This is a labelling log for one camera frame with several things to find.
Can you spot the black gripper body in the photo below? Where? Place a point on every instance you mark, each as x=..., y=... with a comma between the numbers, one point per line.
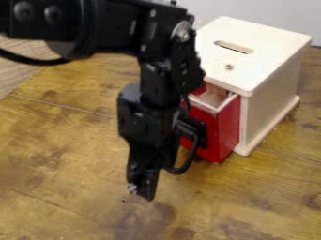
x=148, y=128

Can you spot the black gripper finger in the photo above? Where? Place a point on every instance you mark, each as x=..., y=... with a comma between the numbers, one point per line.
x=142, y=172

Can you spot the black drawer handle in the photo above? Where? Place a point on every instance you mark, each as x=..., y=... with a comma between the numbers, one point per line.
x=190, y=140

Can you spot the red drawer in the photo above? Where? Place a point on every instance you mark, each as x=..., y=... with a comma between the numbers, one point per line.
x=216, y=106

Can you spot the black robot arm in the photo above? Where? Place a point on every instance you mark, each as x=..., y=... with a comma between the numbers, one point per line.
x=152, y=30

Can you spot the white wooden box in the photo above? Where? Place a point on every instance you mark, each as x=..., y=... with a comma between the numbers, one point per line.
x=253, y=60

